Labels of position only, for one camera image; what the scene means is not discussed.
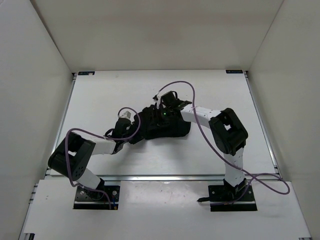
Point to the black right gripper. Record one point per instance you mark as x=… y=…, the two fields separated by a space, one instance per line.
x=161 y=124

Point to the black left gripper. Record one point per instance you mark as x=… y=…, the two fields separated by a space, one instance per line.
x=137 y=138

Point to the black pleated skirt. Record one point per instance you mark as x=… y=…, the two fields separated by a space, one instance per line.
x=148 y=126

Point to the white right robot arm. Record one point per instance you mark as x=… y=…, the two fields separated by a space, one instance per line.
x=228 y=133

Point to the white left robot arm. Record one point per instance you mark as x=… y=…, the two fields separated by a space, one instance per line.
x=72 y=156

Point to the dark right corner label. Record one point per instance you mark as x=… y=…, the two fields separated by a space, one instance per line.
x=234 y=71

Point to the dark corner label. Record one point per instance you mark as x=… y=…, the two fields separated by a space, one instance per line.
x=86 y=73
x=234 y=71

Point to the dark left corner label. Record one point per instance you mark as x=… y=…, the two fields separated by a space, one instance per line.
x=86 y=73

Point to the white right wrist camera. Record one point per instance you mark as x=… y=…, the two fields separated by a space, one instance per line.
x=157 y=101

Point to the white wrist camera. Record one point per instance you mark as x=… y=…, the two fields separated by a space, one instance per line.
x=157 y=101
x=126 y=115

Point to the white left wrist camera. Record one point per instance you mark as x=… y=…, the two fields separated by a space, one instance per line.
x=126 y=115

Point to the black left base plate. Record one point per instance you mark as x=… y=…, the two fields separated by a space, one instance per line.
x=90 y=200

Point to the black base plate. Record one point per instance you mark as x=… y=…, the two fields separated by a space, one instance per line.
x=90 y=200
x=221 y=200

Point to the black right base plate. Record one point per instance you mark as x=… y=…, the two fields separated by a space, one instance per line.
x=221 y=200

